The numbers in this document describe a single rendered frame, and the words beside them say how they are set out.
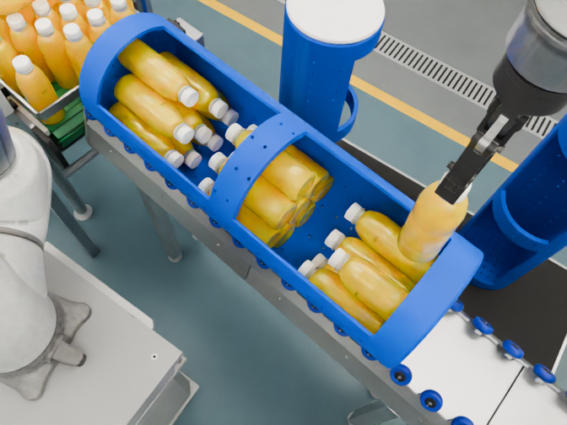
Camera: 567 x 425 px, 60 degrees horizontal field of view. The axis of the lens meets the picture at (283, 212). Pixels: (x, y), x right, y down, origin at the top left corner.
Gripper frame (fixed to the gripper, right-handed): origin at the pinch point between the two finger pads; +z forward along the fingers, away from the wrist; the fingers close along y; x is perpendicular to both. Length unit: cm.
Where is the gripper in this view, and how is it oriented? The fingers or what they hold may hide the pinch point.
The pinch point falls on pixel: (463, 173)
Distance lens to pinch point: 67.2
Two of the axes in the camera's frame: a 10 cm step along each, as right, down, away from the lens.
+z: -0.6, 4.4, 9.0
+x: -7.5, -6.1, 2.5
